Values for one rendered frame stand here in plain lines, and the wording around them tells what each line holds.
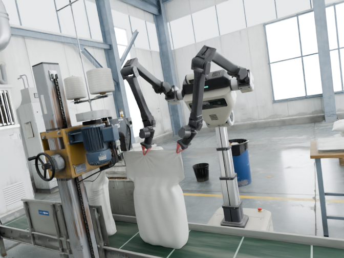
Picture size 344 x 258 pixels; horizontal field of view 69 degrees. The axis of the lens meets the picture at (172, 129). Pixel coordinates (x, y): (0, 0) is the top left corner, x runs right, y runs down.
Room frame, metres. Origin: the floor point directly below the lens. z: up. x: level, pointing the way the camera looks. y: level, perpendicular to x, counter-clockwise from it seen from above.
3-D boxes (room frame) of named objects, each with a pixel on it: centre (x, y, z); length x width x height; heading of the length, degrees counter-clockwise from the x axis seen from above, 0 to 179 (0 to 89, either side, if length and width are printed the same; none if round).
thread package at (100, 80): (1.70, 0.42, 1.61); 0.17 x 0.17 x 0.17
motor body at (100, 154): (1.57, 0.49, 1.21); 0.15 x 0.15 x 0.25
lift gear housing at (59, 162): (1.54, 0.76, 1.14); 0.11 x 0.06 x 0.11; 59
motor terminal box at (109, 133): (1.56, 0.38, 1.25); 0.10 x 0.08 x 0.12; 174
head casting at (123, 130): (2.03, 0.53, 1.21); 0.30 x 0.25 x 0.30; 59
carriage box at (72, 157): (1.71, 0.68, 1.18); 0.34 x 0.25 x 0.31; 149
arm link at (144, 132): (1.73, 0.17, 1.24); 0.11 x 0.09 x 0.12; 148
